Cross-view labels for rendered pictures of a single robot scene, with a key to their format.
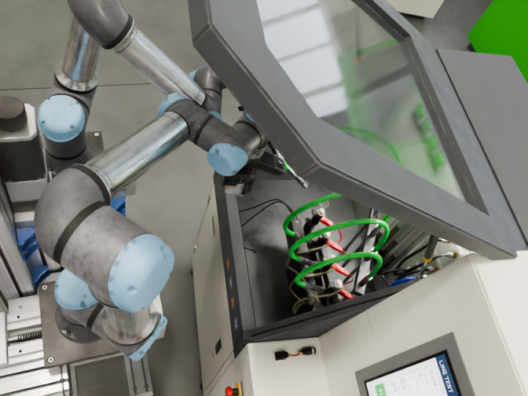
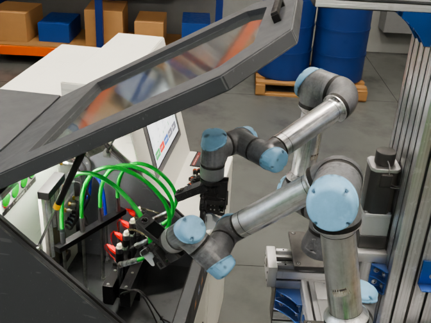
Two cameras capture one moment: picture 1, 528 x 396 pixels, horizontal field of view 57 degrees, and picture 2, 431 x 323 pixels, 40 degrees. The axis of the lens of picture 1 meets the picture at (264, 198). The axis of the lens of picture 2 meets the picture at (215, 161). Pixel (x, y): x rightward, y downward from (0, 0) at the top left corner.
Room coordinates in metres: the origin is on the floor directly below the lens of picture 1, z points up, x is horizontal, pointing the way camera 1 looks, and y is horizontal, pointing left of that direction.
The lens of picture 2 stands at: (2.04, 1.06, 2.32)
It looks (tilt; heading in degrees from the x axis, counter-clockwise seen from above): 27 degrees down; 217
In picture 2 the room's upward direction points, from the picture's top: 3 degrees clockwise
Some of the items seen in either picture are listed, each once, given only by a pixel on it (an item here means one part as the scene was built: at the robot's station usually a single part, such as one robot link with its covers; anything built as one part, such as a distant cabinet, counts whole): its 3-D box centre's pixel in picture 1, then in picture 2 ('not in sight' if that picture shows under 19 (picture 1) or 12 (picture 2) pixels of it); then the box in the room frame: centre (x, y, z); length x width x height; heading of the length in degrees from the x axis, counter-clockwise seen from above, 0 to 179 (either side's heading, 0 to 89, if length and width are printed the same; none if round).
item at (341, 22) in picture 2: not in sight; (312, 41); (-3.75, -2.05, 0.51); 1.20 x 0.85 x 1.02; 126
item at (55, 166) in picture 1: (66, 151); not in sight; (0.74, 0.59, 1.09); 0.15 x 0.15 x 0.10
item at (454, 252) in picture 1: (432, 267); (69, 181); (0.83, -0.53, 1.20); 0.13 x 0.03 x 0.31; 29
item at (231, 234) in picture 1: (232, 248); (186, 313); (0.79, 0.03, 0.87); 0.62 x 0.04 x 0.16; 29
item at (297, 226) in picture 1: (307, 273); (130, 274); (0.80, -0.24, 0.91); 0.34 x 0.10 x 0.15; 29
